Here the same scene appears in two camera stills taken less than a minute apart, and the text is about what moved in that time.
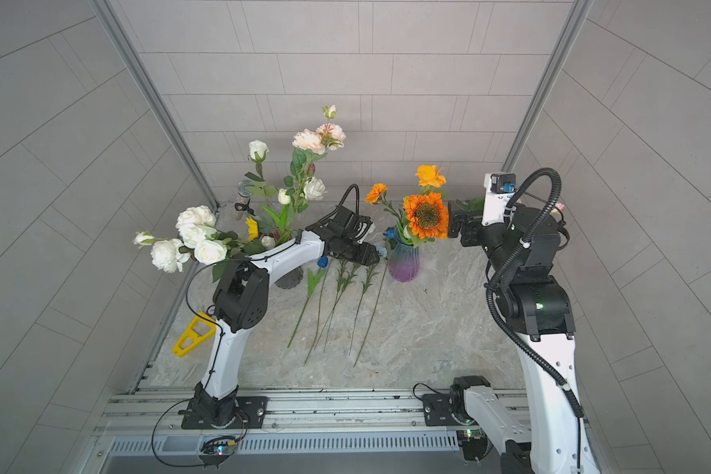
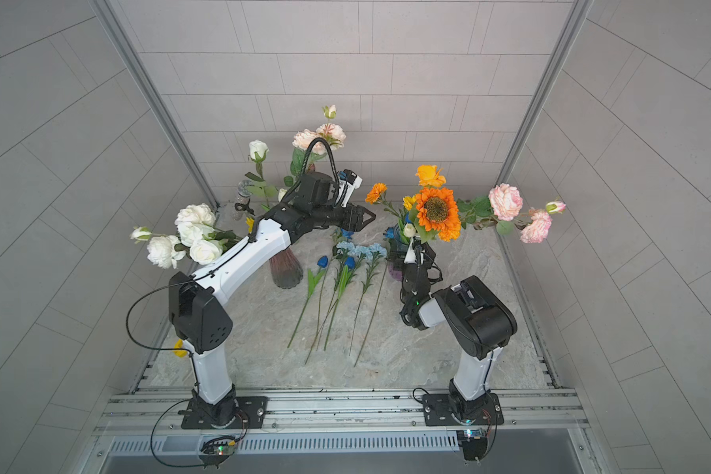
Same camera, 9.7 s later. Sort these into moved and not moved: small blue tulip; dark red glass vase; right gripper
Moved: right gripper
Not moved: dark red glass vase; small blue tulip
